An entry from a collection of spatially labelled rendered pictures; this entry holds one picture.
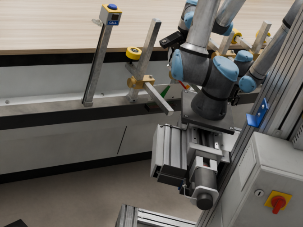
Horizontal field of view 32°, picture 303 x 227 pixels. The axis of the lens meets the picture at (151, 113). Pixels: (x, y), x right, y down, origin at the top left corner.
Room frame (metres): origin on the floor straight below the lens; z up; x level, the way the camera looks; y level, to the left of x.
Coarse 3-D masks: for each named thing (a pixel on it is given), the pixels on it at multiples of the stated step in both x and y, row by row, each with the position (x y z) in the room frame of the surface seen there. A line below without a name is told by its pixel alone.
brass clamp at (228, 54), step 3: (216, 51) 2.65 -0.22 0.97; (228, 51) 2.70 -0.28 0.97; (213, 54) 2.64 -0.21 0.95; (216, 54) 2.62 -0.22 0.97; (219, 54) 2.63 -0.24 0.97; (222, 54) 2.64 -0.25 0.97; (225, 54) 2.65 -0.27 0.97; (228, 54) 2.66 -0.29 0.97; (231, 54) 2.68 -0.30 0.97; (234, 54) 2.69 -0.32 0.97; (213, 57) 2.63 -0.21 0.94; (225, 57) 2.65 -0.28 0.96; (234, 57) 2.70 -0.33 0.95
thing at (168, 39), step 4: (176, 32) 2.33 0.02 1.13; (180, 32) 2.33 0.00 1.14; (168, 36) 2.31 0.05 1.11; (172, 36) 2.30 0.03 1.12; (176, 36) 2.30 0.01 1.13; (180, 36) 2.31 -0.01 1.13; (160, 40) 2.28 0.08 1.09; (164, 40) 2.27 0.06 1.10; (168, 40) 2.28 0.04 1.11; (172, 40) 2.28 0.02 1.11; (176, 40) 2.29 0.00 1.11; (160, 44) 2.27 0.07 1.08; (164, 44) 2.26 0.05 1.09; (168, 44) 2.27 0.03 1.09; (172, 44) 2.28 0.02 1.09; (164, 48) 2.26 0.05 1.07
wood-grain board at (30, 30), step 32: (0, 0) 2.50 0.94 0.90; (32, 0) 2.63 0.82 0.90; (64, 0) 2.77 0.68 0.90; (96, 0) 2.92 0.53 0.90; (128, 0) 3.09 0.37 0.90; (160, 0) 3.27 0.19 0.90; (224, 0) 3.70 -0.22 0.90; (256, 0) 3.95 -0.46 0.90; (288, 0) 4.22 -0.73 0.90; (0, 32) 2.18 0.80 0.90; (32, 32) 2.28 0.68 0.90; (64, 32) 2.40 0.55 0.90; (96, 32) 2.52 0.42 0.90; (128, 32) 2.65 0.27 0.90; (160, 32) 2.79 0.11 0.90; (256, 32) 3.31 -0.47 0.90
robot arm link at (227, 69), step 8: (216, 56) 1.92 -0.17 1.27; (216, 64) 1.87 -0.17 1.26; (224, 64) 1.88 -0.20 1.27; (232, 64) 1.92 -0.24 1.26; (208, 72) 1.85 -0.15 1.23; (216, 72) 1.86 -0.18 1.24; (224, 72) 1.85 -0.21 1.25; (232, 72) 1.86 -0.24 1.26; (208, 80) 1.84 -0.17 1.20; (216, 80) 1.85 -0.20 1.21; (224, 80) 1.85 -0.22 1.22; (232, 80) 1.86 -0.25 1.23; (208, 88) 1.86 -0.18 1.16; (216, 88) 1.85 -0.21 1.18; (224, 88) 1.85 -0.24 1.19; (232, 88) 1.89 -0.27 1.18; (216, 96) 1.85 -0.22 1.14; (224, 96) 1.86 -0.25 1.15
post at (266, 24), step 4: (268, 20) 2.83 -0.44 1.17; (264, 24) 2.81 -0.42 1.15; (268, 24) 2.81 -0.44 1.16; (260, 28) 2.83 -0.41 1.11; (264, 28) 2.81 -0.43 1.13; (268, 28) 2.82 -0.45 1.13; (260, 32) 2.82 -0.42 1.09; (264, 32) 2.81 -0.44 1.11; (260, 36) 2.81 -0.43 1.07; (264, 36) 2.81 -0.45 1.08; (256, 40) 2.82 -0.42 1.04; (260, 40) 2.80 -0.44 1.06; (264, 40) 2.82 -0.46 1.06; (256, 44) 2.81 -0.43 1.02; (260, 44) 2.81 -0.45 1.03; (252, 48) 2.82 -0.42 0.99; (256, 48) 2.80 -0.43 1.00; (260, 48) 2.82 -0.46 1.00; (256, 52) 2.81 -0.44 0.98
